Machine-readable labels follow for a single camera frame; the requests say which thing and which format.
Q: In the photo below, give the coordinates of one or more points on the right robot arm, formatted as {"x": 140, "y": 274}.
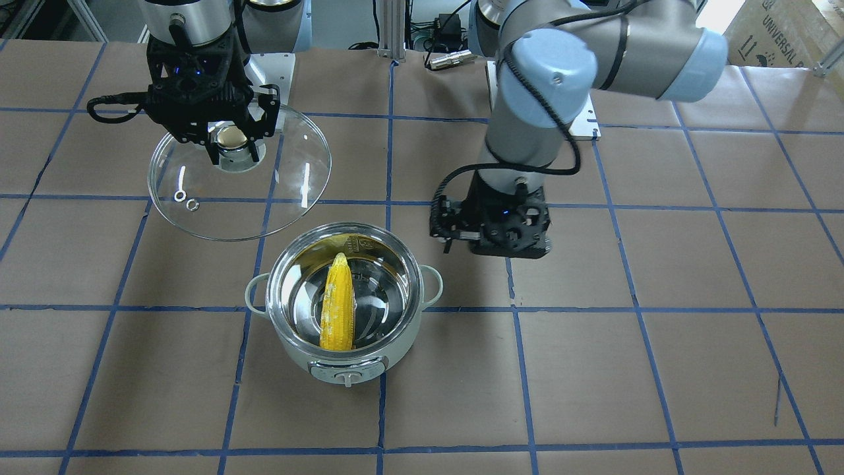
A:
{"x": 261, "y": 26}

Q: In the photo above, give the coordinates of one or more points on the glass pot lid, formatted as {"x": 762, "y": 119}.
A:
{"x": 248, "y": 194}

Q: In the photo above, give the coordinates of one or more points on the yellow corn cob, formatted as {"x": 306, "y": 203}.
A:
{"x": 337, "y": 317}

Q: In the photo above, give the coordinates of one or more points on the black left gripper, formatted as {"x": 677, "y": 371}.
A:
{"x": 450, "y": 224}

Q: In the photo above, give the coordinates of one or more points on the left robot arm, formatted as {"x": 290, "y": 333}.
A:
{"x": 549, "y": 56}

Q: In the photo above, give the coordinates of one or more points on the aluminium frame post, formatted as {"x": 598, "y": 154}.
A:
{"x": 392, "y": 22}

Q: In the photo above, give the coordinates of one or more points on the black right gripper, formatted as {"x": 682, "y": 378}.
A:
{"x": 266, "y": 113}

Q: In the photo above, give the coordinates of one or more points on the cardboard box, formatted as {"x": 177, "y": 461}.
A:
{"x": 784, "y": 33}

